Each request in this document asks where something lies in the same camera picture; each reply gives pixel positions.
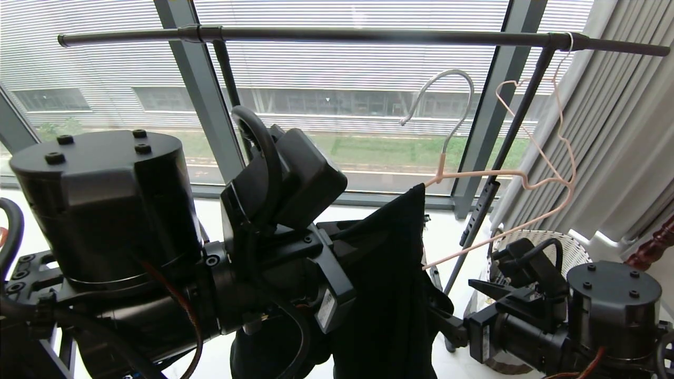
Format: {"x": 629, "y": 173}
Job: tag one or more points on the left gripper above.
{"x": 274, "y": 289}

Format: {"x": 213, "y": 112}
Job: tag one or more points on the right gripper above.
{"x": 526, "y": 337}

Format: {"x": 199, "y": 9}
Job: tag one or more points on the black garment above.
{"x": 384, "y": 295}

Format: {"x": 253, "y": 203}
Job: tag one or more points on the pink clothes hanger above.
{"x": 526, "y": 131}
{"x": 484, "y": 173}

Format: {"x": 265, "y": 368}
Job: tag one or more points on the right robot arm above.
{"x": 611, "y": 305}

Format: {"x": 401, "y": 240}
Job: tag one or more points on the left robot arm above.
{"x": 105, "y": 210}

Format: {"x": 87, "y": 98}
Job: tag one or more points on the white laundry basket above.
{"x": 574, "y": 252}

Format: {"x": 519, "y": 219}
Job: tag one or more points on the black clothes rack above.
{"x": 368, "y": 36}

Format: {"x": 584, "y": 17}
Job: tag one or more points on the brown wooden stand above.
{"x": 653, "y": 247}

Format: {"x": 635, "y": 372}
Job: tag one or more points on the window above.
{"x": 208, "y": 105}

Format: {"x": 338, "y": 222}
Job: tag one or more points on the beige curtain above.
{"x": 632, "y": 131}

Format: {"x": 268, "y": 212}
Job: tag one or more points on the white curtain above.
{"x": 600, "y": 21}

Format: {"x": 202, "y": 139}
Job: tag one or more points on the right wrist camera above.
{"x": 542, "y": 279}

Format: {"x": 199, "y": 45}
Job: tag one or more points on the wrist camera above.
{"x": 305, "y": 179}
{"x": 542, "y": 279}

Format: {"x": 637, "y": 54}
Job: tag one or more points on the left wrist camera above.
{"x": 305, "y": 179}

